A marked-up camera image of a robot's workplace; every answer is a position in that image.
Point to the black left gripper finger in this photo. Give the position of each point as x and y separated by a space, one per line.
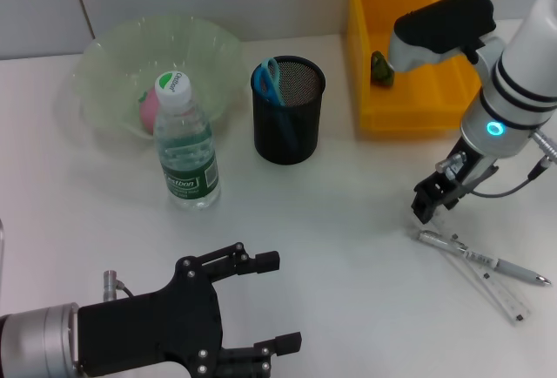
232 265
246 362

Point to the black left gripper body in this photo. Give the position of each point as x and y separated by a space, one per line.
152 330

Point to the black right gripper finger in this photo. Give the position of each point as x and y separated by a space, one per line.
435 210
420 204

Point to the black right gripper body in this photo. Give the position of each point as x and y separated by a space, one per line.
472 169

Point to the white grey ballpoint pen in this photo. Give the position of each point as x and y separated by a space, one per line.
518 270

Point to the clear plastic ruler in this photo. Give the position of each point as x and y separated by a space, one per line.
500 293

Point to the clear green-label water bottle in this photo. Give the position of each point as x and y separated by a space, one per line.
187 169

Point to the small green toy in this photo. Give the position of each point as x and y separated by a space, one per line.
382 75

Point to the pink peach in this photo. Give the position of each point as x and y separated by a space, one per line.
148 110

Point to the blue teal capped scissors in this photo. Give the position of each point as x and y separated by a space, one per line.
264 82

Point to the black mesh trash can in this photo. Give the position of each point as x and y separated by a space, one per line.
306 134

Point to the pale green wavy fruit plate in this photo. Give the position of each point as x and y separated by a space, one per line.
130 42

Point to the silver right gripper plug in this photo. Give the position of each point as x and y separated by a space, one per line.
450 164

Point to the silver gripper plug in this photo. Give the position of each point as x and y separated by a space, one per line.
109 284
450 164

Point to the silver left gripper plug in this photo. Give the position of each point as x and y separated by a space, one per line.
109 284

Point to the yellow plastic storage bin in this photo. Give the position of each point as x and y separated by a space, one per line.
383 112

